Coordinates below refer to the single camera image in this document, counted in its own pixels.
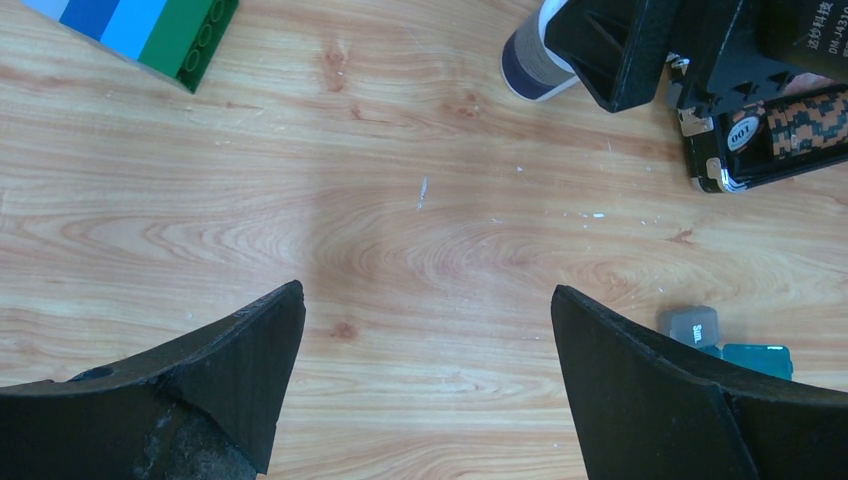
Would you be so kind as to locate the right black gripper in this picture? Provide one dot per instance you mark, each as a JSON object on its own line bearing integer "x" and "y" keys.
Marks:
{"x": 737, "y": 52}

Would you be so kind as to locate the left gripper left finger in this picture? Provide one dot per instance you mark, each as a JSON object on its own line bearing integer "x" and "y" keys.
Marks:
{"x": 202, "y": 406}

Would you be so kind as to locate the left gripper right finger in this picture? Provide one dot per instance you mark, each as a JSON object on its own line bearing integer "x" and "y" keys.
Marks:
{"x": 645, "y": 406}

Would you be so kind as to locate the white pill bottle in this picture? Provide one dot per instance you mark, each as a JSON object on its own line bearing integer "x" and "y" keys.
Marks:
{"x": 530, "y": 69}

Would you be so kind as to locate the teal pill organizer box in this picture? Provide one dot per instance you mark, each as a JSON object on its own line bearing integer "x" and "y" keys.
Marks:
{"x": 698, "y": 327}

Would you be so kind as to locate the brown poker chip row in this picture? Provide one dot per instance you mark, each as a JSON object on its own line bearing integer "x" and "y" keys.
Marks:
{"x": 792, "y": 126}

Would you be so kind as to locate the black poker chip case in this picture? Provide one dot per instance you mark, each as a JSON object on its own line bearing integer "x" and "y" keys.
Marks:
{"x": 712, "y": 167}

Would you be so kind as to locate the blue green toy block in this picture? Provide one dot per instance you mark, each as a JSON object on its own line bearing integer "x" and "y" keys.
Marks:
{"x": 173, "y": 40}

